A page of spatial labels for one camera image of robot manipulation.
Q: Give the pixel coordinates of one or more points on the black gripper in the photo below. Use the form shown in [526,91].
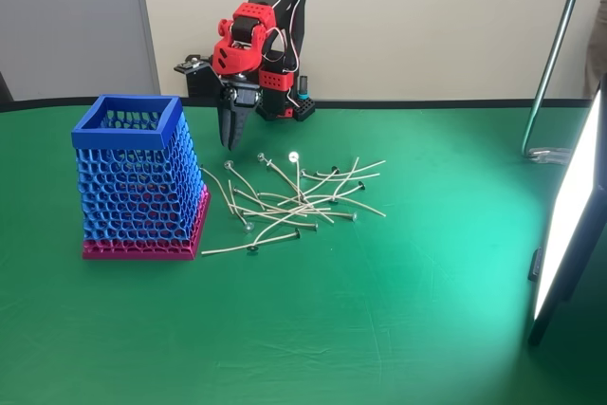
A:
[238,101]

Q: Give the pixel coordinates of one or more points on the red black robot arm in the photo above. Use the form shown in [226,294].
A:
[237,56]

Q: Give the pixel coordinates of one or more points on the blue pink lattice basket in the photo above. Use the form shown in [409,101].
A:
[118,138]

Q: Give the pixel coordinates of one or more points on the green table cloth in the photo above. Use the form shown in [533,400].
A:
[332,329]

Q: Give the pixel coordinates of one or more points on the metal stand pole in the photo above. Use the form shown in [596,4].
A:
[559,35]

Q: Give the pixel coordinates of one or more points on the LED light panel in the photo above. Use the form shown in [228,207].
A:
[574,215]

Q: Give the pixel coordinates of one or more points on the person in beige clothing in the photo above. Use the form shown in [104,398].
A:
[598,44]

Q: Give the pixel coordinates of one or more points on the black camera bracket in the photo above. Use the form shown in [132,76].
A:
[199,74]

